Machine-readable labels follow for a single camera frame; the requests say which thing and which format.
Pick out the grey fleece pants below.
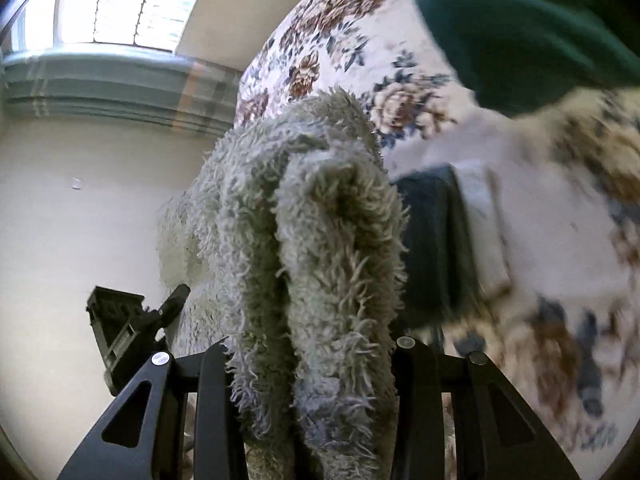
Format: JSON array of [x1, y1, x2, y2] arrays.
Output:
[[157, 85, 408, 480]]

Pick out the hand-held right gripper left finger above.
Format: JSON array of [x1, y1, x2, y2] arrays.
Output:
[[57, 344, 251, 480]]

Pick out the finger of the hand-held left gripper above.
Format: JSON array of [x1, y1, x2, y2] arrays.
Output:
[[159, 283, 192, 326]]

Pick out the dark green fleece blanket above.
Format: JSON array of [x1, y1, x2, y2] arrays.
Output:
[[382, 0, 640, 121]]

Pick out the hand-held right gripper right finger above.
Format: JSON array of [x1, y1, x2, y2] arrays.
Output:
[[390, 335, 583, 480]]

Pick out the folded dark blue jeans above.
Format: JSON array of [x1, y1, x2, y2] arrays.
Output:
[[395, 165, 482, 332]]

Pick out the floral checked bed quilt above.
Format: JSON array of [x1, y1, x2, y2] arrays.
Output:
[[232, 0, 640, 461]]

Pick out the green curtain with orange band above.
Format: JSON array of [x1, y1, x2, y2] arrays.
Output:
[[0, 52, 243, 137]]

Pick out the barred window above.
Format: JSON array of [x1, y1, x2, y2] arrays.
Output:
[[10, 0, 211, 56]]

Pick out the folded grey-blue pants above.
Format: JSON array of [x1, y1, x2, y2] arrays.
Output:
[[452, 160, 512, 302]]

